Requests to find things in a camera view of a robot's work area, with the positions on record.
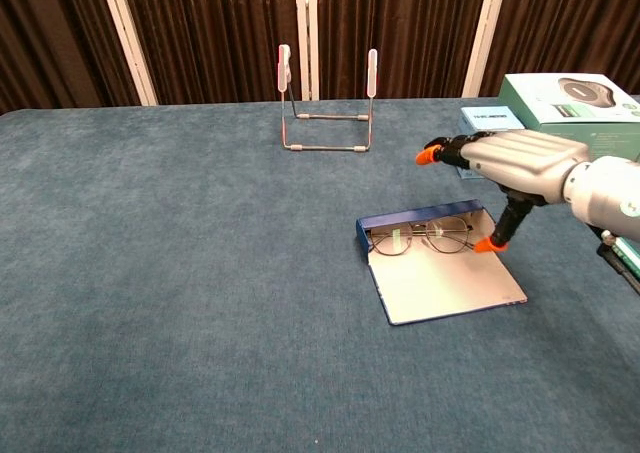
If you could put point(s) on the small blue speaker box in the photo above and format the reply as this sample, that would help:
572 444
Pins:
490 119

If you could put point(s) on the thin metal frame eyeglasses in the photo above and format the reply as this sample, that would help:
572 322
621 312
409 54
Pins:
392 240

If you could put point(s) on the white partition frame post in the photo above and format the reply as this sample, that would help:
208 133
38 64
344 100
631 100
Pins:
484 38
306 33
127 38

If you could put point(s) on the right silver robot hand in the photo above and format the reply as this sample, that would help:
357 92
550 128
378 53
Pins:
525 160

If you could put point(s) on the blue cardboard glasses case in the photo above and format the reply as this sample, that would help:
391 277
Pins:
450 288

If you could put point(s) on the large green product box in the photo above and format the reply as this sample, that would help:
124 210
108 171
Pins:
540 103

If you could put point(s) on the dark brown pleated curtain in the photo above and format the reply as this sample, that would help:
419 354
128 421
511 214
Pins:
225 33

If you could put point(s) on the blue felt table cover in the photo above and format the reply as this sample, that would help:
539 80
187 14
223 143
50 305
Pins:
150 273

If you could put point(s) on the green marker black cap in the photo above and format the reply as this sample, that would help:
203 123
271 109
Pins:
629 254

